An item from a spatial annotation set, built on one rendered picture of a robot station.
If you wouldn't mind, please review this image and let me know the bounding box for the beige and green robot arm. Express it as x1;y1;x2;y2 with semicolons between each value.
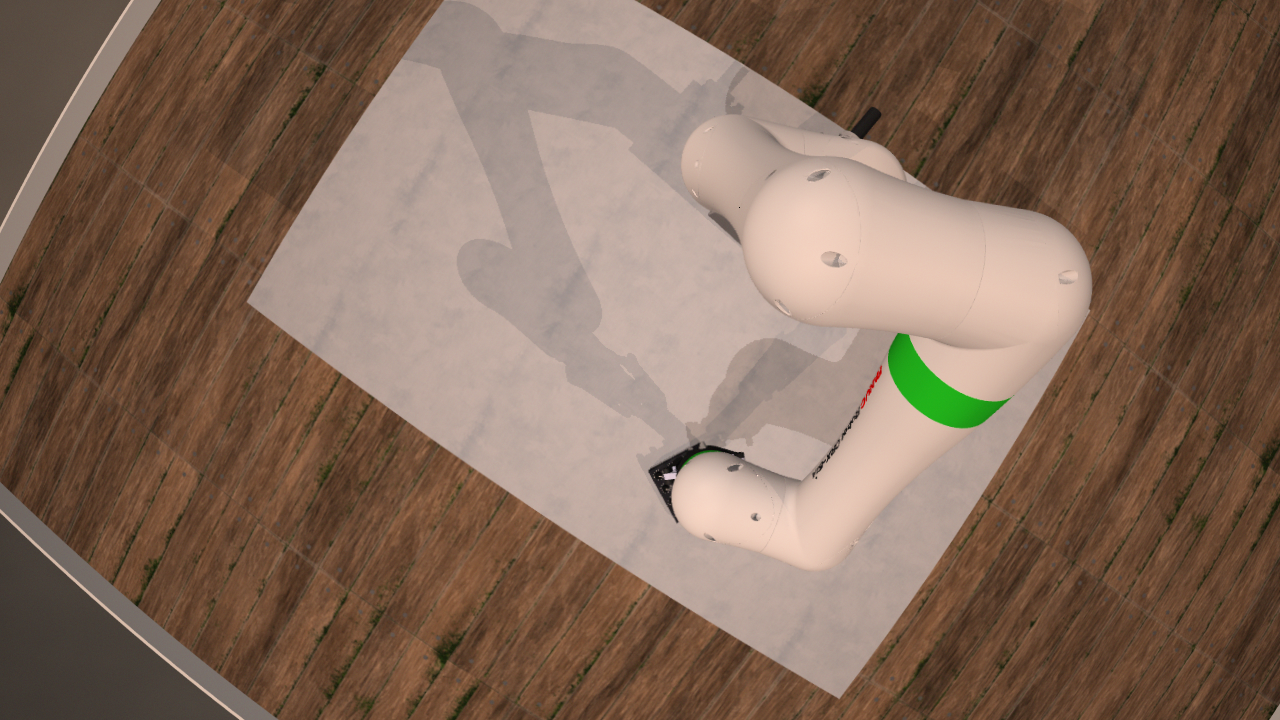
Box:
671;108;1092;571

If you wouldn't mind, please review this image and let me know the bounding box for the black square panel with knobs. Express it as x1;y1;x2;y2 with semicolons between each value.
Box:
648;450;686;523

